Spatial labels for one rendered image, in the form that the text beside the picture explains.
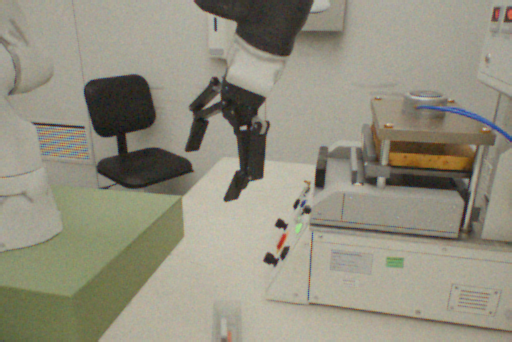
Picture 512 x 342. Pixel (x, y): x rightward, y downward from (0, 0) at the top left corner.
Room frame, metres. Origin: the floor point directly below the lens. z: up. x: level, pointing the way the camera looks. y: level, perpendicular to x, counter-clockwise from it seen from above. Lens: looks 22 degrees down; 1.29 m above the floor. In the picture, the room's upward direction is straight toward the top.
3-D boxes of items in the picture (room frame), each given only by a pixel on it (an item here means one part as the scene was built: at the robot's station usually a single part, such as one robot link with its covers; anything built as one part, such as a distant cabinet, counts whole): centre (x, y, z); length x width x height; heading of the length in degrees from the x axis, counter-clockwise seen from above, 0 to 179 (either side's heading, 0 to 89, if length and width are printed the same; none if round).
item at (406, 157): (0.80, -0.34, 1.07); 0.22 x 0.17 x 0.10; 168
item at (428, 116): (0.78, -0.37, 1.08); 0.31 x 0.24 x 0.13; 168
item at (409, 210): (0.69, -0.24, 0.96); 0.26 x 0.05 x 0.07; 78
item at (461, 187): (0.80, -0.34, 0.98); 0.20 x 0.17 x 0.03; 168
